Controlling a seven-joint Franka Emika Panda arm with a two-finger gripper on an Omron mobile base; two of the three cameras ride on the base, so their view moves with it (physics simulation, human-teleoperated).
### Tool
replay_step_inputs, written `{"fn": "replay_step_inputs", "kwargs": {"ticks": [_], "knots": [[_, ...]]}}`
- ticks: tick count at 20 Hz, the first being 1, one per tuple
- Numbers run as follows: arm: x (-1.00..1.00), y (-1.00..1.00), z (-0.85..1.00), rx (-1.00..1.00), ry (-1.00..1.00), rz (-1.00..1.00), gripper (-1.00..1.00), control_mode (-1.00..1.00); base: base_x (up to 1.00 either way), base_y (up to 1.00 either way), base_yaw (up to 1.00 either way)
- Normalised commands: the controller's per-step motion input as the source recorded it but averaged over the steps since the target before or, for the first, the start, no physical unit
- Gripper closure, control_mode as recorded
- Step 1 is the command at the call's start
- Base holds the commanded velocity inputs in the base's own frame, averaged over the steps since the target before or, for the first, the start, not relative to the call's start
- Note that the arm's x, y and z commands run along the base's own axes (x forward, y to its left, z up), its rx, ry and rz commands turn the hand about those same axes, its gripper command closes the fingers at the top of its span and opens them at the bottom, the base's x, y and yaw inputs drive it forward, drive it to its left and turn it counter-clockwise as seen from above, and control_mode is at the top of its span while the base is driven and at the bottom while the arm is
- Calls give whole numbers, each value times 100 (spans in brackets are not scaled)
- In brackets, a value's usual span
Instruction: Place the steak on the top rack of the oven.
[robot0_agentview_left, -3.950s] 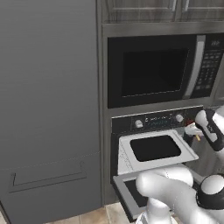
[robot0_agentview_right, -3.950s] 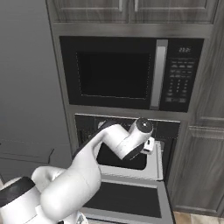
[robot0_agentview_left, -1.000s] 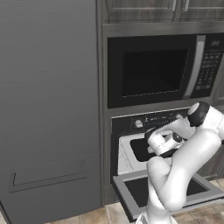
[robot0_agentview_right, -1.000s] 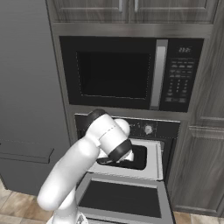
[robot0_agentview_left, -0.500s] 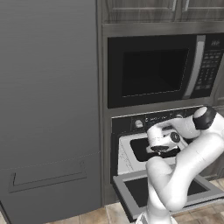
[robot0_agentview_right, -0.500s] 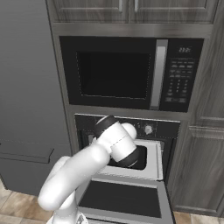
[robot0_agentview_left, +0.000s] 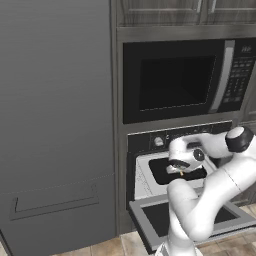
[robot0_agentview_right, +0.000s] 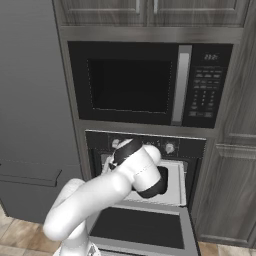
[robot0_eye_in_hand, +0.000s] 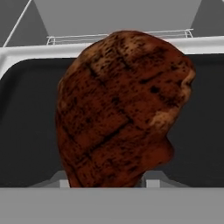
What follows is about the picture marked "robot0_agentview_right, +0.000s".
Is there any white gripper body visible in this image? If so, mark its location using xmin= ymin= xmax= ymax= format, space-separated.
xmin=100 ymin=154 xmax=118 ymax=175

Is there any white oven knob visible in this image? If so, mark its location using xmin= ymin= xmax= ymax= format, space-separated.
xmin=164 ymin=141 xmax=177 ymax=155
xmin=111 ymin=138 xmax=122 ymax=150

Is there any oven door with dark window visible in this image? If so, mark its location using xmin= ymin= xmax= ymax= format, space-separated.
xmin=87 ymin=203 xmax=201 ymax=256

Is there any black built-in oven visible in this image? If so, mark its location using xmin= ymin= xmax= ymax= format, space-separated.
xmin=84 ymin=129 xmax=208 ymax=256

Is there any black microwave oven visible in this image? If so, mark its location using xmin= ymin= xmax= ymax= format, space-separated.
xmin=67 ymin=40 xmax=234 ymax=130

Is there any black microwave door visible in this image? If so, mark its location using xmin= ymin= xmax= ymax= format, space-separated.
xmin=67 ymin=41 xmax=194 ymax=127

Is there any dark grey fridge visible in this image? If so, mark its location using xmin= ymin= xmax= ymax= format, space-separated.
xmin=0 ymin=0 xmax=83 ymax=225

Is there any tall grey wood cupboard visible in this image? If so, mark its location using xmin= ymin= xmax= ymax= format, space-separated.
xmin=191 ymin=0 xmax=256 ymax=249

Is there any grey wood cupboard door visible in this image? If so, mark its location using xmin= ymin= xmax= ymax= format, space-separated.
xmin=52 ymin=0 xmax=148 ymax=27
xmin=147 ymin=0 xmax=251 ymax=28

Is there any dark grey fridge handle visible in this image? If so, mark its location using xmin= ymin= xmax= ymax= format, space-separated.
xmin=0 ymin=162 xmax=63 ymax=188

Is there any silver microwave door handle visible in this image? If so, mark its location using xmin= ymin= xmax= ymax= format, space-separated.
xmin=171 ymin=44 xmax=193 ymax=127

